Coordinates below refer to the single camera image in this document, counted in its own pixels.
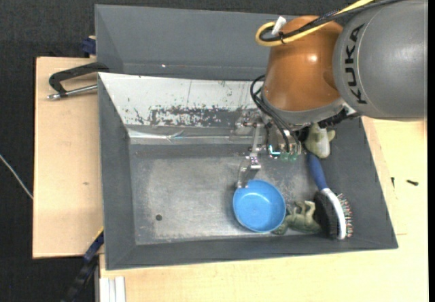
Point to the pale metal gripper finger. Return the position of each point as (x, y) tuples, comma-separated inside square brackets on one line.
[(247, 123), (247, 171)]

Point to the blue bowl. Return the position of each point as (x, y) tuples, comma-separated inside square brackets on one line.
[(259, 207)]

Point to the pale green toy figure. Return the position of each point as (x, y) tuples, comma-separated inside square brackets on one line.
[(319, 142)]

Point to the grey metal bin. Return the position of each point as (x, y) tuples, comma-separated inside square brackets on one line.
[(190, 188)]

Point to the green toy dinosaur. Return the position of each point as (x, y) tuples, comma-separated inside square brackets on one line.
[(303, 222)]

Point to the small black screw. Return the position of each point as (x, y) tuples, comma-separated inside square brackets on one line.
[(413, 183)]

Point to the black cylinder on white bracket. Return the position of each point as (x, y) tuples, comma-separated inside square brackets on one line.
[(333, 119)]

